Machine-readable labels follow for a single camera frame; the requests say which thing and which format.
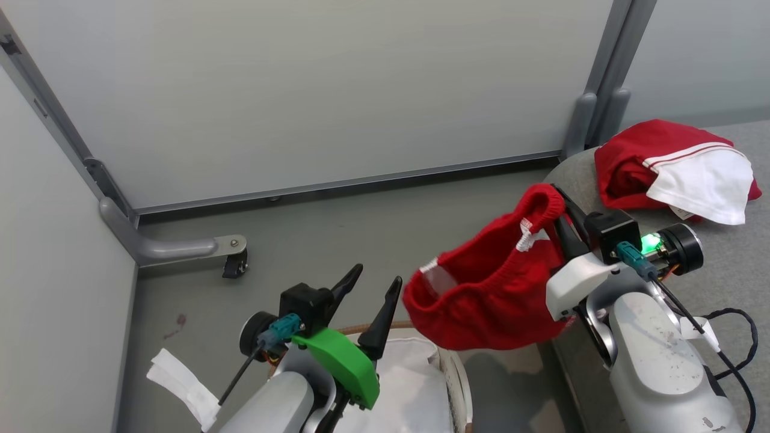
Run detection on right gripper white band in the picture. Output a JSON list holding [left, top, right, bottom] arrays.
[[546, 185, 704, 321]]

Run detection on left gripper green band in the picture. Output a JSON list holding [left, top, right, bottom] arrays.
[[239, 263, 402, 411]]

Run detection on red shorts with white drawstring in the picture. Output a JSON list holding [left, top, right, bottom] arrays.
[[402, 183, 572, 351]]

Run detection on red and white jersey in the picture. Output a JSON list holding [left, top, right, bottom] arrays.
[[594, 119, 763, 226]]

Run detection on grey fabric sofa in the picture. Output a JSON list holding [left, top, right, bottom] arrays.
[[541, 120, 770, 433]]

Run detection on white laundry basket brown rim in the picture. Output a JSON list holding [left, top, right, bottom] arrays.
[[334, 321, 473, 433]]

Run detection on black caster wheel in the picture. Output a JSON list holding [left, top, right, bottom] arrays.
[[223, 248, 249, 279]]

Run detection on white paper tag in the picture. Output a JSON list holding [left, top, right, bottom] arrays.
[[146, 348, 222, 432]]

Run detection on grey curved partition foot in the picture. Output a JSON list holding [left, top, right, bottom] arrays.
[[99, 197, 247, 265]]

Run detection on grey partition bottom rail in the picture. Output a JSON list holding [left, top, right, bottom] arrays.
[[134, 150, 563, 215]]

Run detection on grey double partition post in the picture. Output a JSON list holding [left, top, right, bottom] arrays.
[[561, 0, 658, 160]]

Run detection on small white cable tag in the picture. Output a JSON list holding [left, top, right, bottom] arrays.
[[680, 316, 721, 352]]

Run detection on looped black cable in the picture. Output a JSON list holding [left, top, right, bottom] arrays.
[[704, 308, 760, 381]]

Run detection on grey partition corner post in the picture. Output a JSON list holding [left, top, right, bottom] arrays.
[[0, 9, 140, 227]]

